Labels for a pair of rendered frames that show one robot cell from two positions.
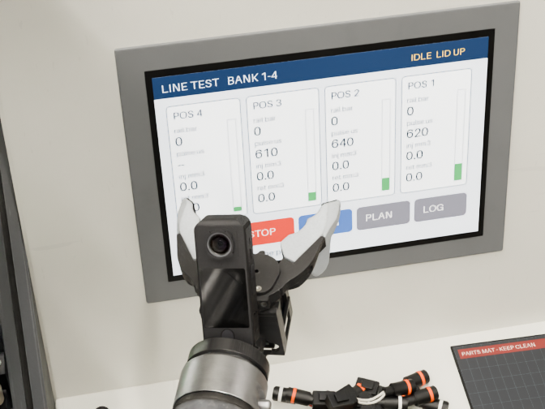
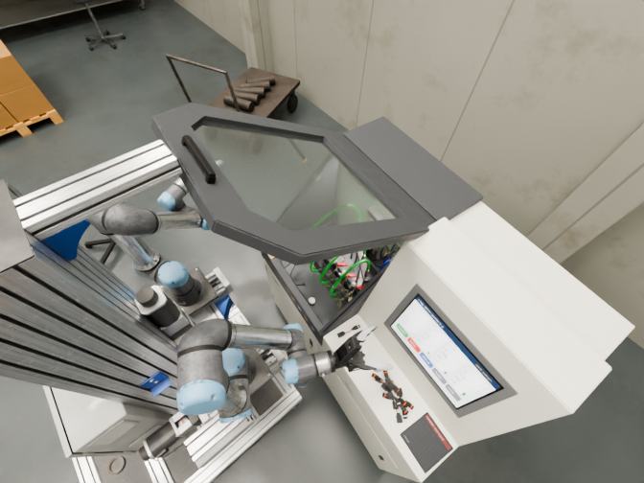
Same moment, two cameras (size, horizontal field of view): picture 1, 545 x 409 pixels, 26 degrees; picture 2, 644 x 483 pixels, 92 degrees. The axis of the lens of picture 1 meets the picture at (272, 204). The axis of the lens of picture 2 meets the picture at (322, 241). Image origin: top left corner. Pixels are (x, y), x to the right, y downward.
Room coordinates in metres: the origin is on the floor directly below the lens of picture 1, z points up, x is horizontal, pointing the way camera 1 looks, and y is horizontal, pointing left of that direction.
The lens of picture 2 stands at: (0.46, -0.16, 2.52)
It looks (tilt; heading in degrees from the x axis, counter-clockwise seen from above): 56 degrees down; 65
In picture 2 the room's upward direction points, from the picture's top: 3 degrees clockwise
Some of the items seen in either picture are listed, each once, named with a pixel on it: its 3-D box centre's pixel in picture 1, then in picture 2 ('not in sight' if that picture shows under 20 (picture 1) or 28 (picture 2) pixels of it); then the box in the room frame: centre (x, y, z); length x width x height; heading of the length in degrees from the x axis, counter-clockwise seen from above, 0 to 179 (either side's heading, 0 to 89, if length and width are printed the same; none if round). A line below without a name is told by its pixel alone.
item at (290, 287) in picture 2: not in sight; (291, 289); (0.63, 0.59, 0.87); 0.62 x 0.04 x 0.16; 101
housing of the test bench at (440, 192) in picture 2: not in sight; (415, 284); (1.38, 0.38, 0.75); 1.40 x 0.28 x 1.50; 101
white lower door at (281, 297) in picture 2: not in sight; (292, 316); (0.61, 0.59, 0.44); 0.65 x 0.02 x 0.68; 101
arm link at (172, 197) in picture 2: not in sight; (172, 197); (0.22, 0.98, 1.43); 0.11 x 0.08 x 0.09; 43
